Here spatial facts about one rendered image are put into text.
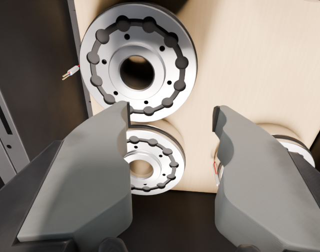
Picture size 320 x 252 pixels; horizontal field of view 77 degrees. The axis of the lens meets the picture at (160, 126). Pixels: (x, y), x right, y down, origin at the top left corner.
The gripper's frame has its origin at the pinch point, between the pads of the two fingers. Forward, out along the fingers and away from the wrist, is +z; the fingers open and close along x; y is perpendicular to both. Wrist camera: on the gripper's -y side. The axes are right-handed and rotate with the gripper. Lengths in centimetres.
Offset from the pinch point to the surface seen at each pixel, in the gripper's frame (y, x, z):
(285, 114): 5.0, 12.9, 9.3
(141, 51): -1.7, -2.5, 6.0
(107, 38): -2.4, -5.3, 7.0
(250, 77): 1.1, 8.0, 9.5
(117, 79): 0.7, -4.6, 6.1
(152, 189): 15.1, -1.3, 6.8
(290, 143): 6.6, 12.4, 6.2
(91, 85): 1.6, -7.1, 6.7
